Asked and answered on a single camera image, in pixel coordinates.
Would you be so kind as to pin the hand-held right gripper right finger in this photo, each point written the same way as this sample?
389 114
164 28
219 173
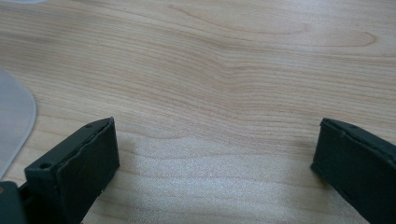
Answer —
358 168

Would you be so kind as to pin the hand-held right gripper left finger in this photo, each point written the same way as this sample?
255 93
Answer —
73 174

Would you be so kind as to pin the translucent white plastic sheet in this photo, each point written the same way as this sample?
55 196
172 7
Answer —
14 119

